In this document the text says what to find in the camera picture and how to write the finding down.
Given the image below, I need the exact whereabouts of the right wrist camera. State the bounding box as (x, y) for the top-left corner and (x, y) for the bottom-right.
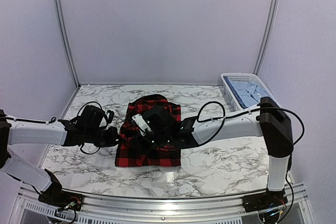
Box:
(131, 114), (152, 136)

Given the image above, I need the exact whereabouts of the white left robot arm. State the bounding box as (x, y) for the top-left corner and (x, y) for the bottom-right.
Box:
(1, 105), (120, 206)

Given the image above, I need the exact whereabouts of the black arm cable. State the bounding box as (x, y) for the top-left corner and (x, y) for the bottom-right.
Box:
(194, 100), (306, 146)
(5, 101), (111, 155)

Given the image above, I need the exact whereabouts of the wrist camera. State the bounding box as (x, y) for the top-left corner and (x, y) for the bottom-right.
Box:
(131, 114), (152, 136)
(106, 110), (114, 124)

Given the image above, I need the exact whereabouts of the aluminium corner post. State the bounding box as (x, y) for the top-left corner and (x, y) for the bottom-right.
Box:
(253, 0), (279, 76)
(54, 0), (81, 90)

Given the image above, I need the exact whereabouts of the right aluminium corner post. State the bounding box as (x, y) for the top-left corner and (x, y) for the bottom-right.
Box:
(253, 0), (279, 76)

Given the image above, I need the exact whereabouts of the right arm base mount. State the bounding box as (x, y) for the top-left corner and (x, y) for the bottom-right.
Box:
(242, 188), (288, 212)

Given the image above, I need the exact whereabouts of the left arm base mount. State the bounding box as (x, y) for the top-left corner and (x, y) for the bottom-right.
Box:
(38, 180), (83, 211)

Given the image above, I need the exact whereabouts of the aluminium front frame rail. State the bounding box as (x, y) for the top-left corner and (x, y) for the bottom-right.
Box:
(9, 183), (316, 223)

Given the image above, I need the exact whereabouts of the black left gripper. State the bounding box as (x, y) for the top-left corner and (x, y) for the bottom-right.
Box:
(85, 126), (122, 148)

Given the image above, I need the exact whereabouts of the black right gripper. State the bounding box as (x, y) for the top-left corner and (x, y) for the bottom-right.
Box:
(130, 131), (171, 155)

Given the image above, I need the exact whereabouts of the left aluminium corner post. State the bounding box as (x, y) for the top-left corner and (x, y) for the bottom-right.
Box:
(54, 0), (81, 90)

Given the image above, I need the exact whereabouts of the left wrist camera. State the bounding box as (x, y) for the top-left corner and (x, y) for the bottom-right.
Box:
(106, 110), (114, 124)

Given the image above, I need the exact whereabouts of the red black plaid shirt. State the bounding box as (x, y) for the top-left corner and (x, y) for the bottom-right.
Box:
(114, 94), (181, 167)

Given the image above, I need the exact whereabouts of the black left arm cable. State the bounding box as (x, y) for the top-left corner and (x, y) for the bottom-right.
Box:
(5, 101), (111, 155)

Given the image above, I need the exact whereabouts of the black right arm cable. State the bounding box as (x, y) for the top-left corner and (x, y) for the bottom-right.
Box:
(194, 100), (306, 146)

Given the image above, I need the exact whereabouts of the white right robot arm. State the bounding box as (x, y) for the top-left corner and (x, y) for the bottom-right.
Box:
(131, 97), (293, 207)

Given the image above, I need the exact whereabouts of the white plastic basket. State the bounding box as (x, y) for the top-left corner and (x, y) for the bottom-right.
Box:
(220, 73), (277, 111)

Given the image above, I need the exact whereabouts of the light blue shirt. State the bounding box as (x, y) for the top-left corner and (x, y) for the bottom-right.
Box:
(226, 79), (270, 109)

